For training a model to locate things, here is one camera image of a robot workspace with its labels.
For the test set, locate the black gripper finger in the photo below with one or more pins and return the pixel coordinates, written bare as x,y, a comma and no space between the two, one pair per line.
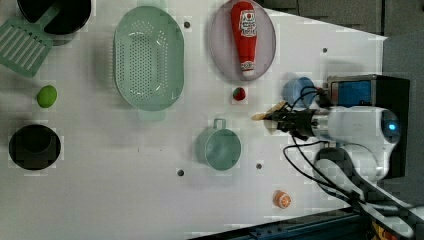
275,116

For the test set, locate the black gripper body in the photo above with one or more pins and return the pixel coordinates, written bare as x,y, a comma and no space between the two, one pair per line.
298,124

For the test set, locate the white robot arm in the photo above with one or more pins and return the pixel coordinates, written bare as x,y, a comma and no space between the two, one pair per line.
364,139

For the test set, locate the black toaster oven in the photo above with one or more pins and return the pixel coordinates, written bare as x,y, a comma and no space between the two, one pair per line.
379,91

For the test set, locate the blue bowl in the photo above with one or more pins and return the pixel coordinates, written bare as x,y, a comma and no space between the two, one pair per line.
299,92

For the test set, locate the small red toy strawberry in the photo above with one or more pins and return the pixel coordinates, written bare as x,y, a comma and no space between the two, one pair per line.
239,94

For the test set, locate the green measuring cup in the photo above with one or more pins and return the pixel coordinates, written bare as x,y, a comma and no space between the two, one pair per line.
218,147

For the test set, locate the orange slice toy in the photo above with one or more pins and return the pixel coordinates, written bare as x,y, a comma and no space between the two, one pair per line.
281,199

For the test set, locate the grey round plate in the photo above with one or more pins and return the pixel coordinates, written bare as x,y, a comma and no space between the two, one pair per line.
223,48

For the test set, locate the red plush ketchup bottle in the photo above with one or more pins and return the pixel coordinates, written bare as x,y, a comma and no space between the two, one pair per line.
244,29

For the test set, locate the green colander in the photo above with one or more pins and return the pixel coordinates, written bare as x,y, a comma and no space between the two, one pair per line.
149,61

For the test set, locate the black cylindrical holder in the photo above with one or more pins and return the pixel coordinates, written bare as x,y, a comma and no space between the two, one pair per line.
70,17

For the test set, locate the green toy lime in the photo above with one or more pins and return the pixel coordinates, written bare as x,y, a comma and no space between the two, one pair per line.
47,96

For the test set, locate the black round bowl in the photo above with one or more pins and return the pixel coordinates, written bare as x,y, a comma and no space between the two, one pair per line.
34,147

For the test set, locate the green slotted spatula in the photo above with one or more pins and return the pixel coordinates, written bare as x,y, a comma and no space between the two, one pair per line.
23,45

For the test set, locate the blue metal frame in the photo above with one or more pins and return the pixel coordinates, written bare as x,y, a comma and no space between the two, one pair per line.
342,224

